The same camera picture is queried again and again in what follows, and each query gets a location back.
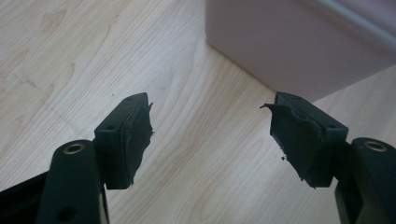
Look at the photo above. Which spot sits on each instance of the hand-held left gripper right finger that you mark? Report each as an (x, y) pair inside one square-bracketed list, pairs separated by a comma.
[(311, 146)]

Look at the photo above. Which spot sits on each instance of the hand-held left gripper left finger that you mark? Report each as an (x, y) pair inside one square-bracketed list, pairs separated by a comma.
[(120, 146)]

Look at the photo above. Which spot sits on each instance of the pink plastic box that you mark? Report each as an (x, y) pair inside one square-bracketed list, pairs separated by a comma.
[(289, 43)]

